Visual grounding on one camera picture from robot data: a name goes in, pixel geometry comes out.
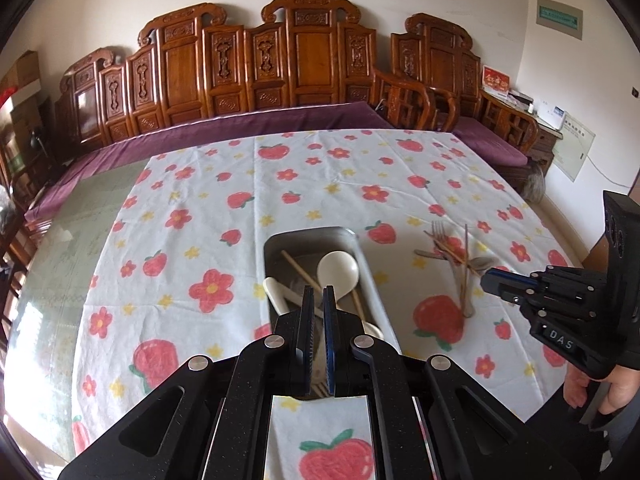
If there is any grey wall panel green label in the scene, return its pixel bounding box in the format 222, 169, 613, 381
536, 0, 585, 41

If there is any metal spoon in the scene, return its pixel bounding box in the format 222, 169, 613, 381
414, 249, 496, 274

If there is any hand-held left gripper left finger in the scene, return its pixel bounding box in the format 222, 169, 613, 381
57, 286, 316, 480

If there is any white tabletop device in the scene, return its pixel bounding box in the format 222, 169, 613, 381
537, 100, 568, 131

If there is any grey plastic bag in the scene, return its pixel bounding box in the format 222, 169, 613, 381
522, 165, 546, 203

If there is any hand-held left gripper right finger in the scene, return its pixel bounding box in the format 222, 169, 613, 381
323, 285, 583, 480

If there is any brown wooden chopstick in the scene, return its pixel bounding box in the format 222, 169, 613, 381
280, 250, 323, 292
460, 223, 471, 308
424, 230, 483, 276

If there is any large cardboard box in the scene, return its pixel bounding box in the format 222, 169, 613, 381
5, 95, 51, 161

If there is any person's right hand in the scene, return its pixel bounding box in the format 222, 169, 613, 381
562, 364, 640, 417

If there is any white wall cabinet door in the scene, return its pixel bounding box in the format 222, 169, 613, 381
560, 112, 597, 182

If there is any white ceramic spoon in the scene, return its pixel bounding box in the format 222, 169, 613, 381
316, 250, 361, 311
263, 276, 385, 341

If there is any brown cardboard box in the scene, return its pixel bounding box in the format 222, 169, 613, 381
0, 50, 41, 92

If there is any wooden side table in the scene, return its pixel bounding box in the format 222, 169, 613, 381
507, 91, 563, 177

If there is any long purple sofa cushion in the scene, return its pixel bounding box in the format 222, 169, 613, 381
25, 101, 396, 221

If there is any long carved wooden sofa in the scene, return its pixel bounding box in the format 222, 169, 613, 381
25, 0, 458, 231

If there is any black desk lamp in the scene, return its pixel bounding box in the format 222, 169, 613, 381
27, 127, 48, 161

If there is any white wall cable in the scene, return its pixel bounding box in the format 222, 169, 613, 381
585, 152, 632, 192

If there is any rectangular metal tray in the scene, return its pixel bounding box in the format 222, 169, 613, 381
261, 226, 403, 361

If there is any carved wooden armchair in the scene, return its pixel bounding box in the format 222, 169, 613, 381
390, 12, 541, 196

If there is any strawberry flower print tablecloth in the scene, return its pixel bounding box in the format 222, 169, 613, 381
70, 129, 583, 480

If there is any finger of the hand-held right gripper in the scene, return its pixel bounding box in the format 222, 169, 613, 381
480, 266, 608, 294
483, 285, 604, 323

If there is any red gold card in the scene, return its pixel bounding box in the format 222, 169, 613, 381
481, 65, 512, 93

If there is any metal fork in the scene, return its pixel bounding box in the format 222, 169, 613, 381
430, 219, 473, 271

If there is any beige plastic fork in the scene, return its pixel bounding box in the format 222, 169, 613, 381
447, 255, 476, 318

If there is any purple armchair cushion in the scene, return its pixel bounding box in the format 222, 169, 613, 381
452, 116, 530, 167

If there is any person's dark clothing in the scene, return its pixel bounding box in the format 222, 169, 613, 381
525, 400, 640, 480

